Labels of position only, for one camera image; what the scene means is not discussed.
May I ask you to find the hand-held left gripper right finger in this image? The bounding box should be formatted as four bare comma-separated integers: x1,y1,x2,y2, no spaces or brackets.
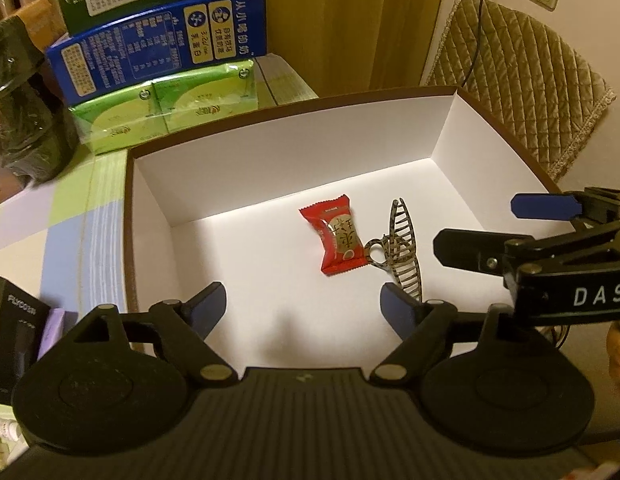
369,282,538,387

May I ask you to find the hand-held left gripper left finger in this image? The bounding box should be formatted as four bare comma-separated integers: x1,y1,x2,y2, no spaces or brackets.
70,281,241,387

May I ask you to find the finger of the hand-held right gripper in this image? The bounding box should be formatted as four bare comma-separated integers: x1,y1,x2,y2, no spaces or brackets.
510,186,620,231
433,221,620,281

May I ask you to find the brown patterned hair claw clip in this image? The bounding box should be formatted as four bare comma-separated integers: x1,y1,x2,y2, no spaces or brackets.
362,199,423,306

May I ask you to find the red candy packet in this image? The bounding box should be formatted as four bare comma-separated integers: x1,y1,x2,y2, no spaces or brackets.
299,193,367,276

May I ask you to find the brown cardboard box white inside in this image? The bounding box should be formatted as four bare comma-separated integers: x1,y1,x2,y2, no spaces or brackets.
124,86,565,363

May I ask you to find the tan quilted chair cushion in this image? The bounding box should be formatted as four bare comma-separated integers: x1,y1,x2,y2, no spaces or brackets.
426,0,616,182

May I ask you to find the purple small box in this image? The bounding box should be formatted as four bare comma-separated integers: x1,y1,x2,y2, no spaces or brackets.
37,307,81,361

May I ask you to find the black product box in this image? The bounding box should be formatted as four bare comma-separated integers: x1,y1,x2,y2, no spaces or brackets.
0,274,53,406

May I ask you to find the wooden door panel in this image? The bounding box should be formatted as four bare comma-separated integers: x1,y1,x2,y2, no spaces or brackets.
254,0,449,97

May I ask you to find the black plastic-wrapped pot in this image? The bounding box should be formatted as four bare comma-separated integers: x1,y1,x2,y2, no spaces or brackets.
0,15,80,183

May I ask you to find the blue carton box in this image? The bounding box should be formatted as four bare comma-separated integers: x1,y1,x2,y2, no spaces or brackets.
45,0,267,107

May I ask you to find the dark power cable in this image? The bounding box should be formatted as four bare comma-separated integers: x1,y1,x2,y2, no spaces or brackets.
462,0,513,88

